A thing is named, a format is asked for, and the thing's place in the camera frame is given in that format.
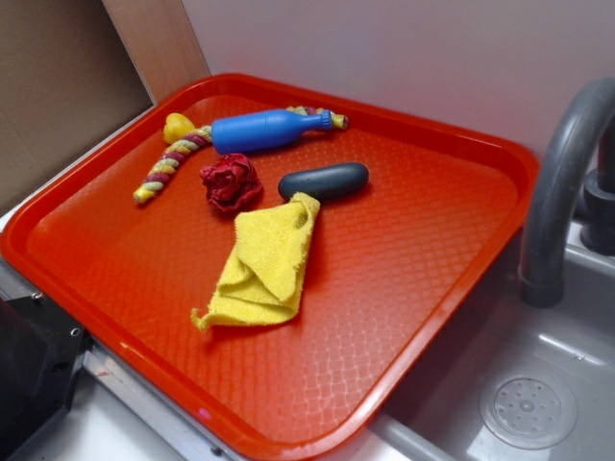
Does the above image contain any yellow rubber duck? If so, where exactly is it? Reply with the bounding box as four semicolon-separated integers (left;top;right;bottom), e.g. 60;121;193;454
162;112;195;145

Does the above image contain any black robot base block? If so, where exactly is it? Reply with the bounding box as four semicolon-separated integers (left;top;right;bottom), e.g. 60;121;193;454
1;297;89;460

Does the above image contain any brown cardboard panel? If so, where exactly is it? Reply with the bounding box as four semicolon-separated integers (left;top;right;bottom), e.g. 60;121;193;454
0;0;158;217

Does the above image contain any dark grey oval object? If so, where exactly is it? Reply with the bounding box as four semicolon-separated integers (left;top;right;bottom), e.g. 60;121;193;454
278;162;370;201

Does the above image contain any red plastic tray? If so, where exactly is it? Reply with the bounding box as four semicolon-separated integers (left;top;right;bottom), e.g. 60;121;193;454
1;74;538;460

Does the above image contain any dark grey faucet handle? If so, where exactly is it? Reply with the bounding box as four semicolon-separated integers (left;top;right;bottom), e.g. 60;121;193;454
580;121;614;255

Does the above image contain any crumpled red cloth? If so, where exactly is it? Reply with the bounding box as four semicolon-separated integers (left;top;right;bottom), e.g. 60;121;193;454
199;154;263;212

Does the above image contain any sink drain strainer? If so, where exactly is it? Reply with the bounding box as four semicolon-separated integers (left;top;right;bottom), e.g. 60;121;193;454
479;367;578;450

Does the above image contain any grey toy sink basin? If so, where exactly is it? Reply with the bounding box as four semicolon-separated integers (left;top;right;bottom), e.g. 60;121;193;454
371;242;614;460

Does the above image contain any blue plastic bottle toy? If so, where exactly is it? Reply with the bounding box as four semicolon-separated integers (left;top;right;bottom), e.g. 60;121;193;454
211;109;333;155

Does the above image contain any grey curved faucet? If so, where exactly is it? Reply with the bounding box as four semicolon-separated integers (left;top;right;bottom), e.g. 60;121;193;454
518;77;614;307

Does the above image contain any yellow towel cloth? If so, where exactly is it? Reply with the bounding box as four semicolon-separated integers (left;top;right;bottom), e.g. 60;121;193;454
191;192;321;331

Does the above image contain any multicolour braided rope toy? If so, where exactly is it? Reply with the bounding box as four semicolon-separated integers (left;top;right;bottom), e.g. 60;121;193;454
134;106;349;205

